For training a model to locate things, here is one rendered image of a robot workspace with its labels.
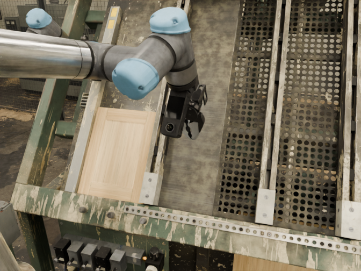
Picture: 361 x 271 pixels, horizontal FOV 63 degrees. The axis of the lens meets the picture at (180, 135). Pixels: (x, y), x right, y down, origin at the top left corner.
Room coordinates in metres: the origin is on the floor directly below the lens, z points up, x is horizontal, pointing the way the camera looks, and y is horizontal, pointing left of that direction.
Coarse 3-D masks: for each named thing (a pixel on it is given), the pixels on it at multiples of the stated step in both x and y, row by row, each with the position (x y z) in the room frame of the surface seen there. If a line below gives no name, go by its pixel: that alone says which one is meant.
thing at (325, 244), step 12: (156, 216) 0.94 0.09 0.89; (168, 216) 0.93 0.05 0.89; (180, 216) 0.92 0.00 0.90; (216, 228) 0.87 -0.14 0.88; (228, 228) 0.87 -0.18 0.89; (240, 228) 0.86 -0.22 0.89; (252, 228) 0.85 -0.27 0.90; (288, 240) 0.81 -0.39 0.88; (300, 240) 0.80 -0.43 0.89; (312, 240) 0.80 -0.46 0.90; (324, 240) 0.79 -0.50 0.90; (348, 252) 0.76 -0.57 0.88; (360, 252) 0.75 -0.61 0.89
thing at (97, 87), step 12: (120, 12) 1.65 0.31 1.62; (108, 24) 1.59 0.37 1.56; (108, 36) 1.55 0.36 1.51; (96, 84) 1.39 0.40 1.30; (96, 96) 1.35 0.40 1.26; (96, 108) 1.32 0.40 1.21; (84, 120) 1.28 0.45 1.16; (84, 132) 1.24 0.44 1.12; (84, 144) 1.21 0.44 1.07; (84, 156) 1.18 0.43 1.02; (72, 168) 1.14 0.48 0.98; (72, 180) 1.11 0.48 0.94
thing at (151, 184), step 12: (180, 0) 1.54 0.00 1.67; (192, 0) 1.59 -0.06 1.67; (168, 96) 1.24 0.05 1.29; (156, 120) 1.18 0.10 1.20; (156, 132) 1.14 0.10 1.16; (156, 144) 1.13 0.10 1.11; (168, 144) 1.17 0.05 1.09; (156, 156) 1.11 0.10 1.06; (156, 168) 1.05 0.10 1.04; (144, 180) 1.02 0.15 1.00; (156, 180) 1.01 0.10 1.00; (144, 192) 0.99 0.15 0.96; (156, 192) 1.00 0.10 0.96; (156, 204) 0.99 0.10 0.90
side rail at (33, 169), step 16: (80, 0) 1.73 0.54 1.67; (64, 16) 1.67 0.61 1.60; (80, 16) 1.71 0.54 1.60; (80, 32) 1.69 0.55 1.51; (48, 80) 1.45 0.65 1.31; (64, 80) 1.50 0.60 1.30; (48, 96) 1.39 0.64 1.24; (64, 96) 1.48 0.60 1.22; (48, 112) 1.35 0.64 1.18; (32, 128) 1.30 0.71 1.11; (48, 128) 1.33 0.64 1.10; (32, 144) 1.24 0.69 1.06; (48, 144) 1.31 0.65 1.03; (32, 160) 1.19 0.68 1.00; (48, 160) 1.29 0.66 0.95; (32, 176) 1.17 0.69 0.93
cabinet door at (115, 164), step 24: (96, 120) 1.29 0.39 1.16; (120, 120) 1.27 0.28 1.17; (144, 120) 1.24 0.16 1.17; (96, 144) 1.22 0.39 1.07; (120, 144) 1.20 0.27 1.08; (144, 144) 1.17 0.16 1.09; (96, 168) 1.15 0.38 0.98; (120, 168) 1.12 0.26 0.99; (144, 168) 1.10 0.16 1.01; (96, 192) 1.07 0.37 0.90; (120, 192) 1.05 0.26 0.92
